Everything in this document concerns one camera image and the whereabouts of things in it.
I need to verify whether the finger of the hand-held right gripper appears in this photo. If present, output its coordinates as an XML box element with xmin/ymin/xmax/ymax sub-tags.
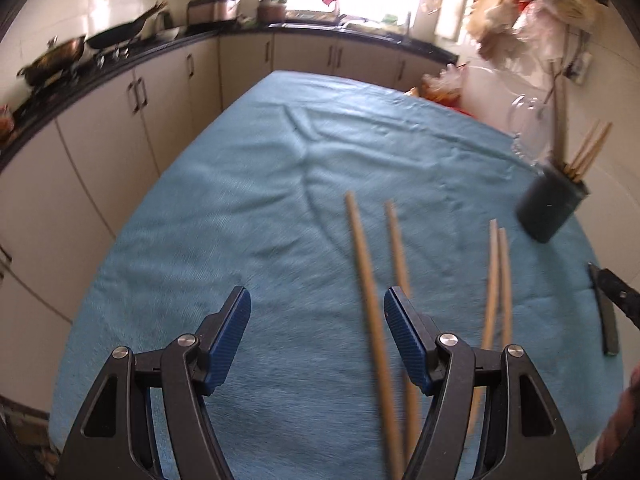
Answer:
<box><xmin>587</xmin><ymin>262</ymin><xmax>640</xmax><ymax>357</ymax></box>

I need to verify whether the plastic bag with orange contents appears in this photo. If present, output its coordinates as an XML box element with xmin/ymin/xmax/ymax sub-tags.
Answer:
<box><xmin>420</xmin><ymin>62</ymin><xmax>468</xmax><ymax>106</ymax></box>

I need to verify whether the beige plastic bag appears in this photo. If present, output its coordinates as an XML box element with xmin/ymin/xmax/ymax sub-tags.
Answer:
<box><xmin>470</xmin><ymin>0</ymin><xmax>531</xmax><ymax>68</ymax></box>

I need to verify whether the clear glass mug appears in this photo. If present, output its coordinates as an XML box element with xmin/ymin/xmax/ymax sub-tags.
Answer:
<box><xmin>507</xmin><ymin>94</ymin><xmax>556</xmax><ymax>166</ymax></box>

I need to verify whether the black wok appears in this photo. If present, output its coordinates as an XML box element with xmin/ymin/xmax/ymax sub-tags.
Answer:
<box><xmin>85</xmin><ymin>1</ymin><xmax>168</xmax><ymax>51</ymax></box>

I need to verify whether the black gas stove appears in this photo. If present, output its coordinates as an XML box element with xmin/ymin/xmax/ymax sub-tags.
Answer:
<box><xmin>20</xmin><ymin>40</ymin><xmax>146</xmax><ymax>106</ymax></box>

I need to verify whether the person's right forearm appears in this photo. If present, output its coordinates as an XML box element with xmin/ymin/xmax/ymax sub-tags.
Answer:
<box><xmin>595</xmin><ymin>364</ymin><xmax>640</xmax><ymax>467</ymax></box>

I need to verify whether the brown cooking pot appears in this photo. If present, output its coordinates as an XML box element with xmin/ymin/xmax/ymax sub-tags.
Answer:
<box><xmin>257</xmin><ymin>0</ymin><xmax>287</xmax><ymax>23</ymax></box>

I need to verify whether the white cutting board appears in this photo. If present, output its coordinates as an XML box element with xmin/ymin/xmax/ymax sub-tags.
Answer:
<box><xmin>434</xmin><ymin>0</ymin><xmax>468</xmax><ymax>41</ymax></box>

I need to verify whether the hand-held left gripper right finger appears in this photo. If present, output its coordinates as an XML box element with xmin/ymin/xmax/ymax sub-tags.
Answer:
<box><xmin>384</xmin><ymin>287</ymin><xmax>583</xmax><ymax>480</ymax></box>

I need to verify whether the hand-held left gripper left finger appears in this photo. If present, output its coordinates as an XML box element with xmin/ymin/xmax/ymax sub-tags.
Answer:
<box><xmin>60</xmin><ymin>286</ymin><xmax>252</xmax><ymax>480</ymax></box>

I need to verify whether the black power cable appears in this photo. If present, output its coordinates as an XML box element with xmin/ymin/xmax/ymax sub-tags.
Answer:
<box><xmin>545</xmin><ymin>20</ymin><xmax>590</xmax><ymax>111</ymax></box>

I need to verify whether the pot with glass lid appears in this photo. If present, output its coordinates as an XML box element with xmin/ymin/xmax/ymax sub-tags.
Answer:
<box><xmin>16</xmin><ymin>35</ymin><xmax>87</xmax><ymax>87</ymax></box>

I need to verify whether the black kitchen countertop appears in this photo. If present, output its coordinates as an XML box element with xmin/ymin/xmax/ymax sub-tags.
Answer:
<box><xmin>0</xmin><ymin>17</ymin><xmax>458</xmax><ymax>171</ymax></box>

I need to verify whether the white wall socket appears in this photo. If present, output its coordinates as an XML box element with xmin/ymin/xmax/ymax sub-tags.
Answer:
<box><xmin>567</xmin><ymin>52</ymin><xmax>595</xmax><ymax>86</ymax></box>

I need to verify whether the blue tablecloth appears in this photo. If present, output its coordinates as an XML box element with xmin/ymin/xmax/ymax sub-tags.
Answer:
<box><xmin>50</xmin><ymin>70</ymin><xmax>626</xmax><ymax>480</ymax></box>

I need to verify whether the dark metal utensil holder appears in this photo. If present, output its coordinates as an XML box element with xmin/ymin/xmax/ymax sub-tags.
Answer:
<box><xmin>515</xmin><ymin>160</ymin><xmax>591</xmax><ymax>244</ymax></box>

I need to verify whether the pinkish clear plastic bag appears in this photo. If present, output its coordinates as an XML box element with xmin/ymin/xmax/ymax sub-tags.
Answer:
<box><xmin>520</xmin><ymin>0</ymin><xmax>576</xmax><ymax>61</ymax></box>

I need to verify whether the silver rice cooker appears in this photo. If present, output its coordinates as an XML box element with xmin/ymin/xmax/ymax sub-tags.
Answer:
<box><xmin>187</xmin><ymin>0</ymin><xmax>240</xmax><ymax>25</ymax></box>

